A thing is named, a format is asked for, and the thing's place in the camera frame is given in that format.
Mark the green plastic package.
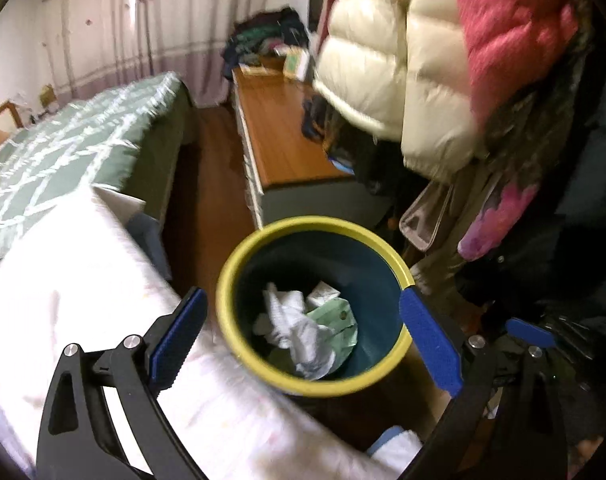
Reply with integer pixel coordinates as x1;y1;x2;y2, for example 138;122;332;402
305;296;359;376

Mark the low wooden cabinet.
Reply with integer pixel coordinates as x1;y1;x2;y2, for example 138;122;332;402
231;57;384;231

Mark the leopard print coat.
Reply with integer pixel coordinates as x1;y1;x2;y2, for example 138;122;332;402
478;10;601;271

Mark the pile of mixed clothes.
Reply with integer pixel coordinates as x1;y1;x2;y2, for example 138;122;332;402
220;7;311;81

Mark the wooden bed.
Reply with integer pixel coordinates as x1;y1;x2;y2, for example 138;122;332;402
0;71;199;261

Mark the cream puffer jacket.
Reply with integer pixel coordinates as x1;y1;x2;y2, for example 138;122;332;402
313;0;488;181

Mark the black coat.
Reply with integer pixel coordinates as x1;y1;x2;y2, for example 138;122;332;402
528;0;606;411

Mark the green box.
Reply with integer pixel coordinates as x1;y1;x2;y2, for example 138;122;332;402
282;47;311;82

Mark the large white tissue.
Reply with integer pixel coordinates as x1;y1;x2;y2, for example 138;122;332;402
260;282;339;381

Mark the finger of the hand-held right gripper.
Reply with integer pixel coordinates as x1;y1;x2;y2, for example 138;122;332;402
506;319;557;348

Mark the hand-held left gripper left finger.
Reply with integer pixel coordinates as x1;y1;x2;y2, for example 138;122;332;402
36;286;209;480

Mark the blue yellow-rimmed trash bin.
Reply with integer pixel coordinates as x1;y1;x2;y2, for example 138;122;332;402
215;216;415;398

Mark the pink floral garment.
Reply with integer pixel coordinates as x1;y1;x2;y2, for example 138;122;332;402
458;180;530;261

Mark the clear plastic bag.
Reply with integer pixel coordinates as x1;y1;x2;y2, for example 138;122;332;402
399;180;454;252

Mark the green checkered duvet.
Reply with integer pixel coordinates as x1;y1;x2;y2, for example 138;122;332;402
0;71;194;261

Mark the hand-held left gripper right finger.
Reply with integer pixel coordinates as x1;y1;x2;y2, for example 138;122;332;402
399;286;568;480

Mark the pink white curtain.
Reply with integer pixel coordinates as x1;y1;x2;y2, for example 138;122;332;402
33;0;140;98
136;0;324;108

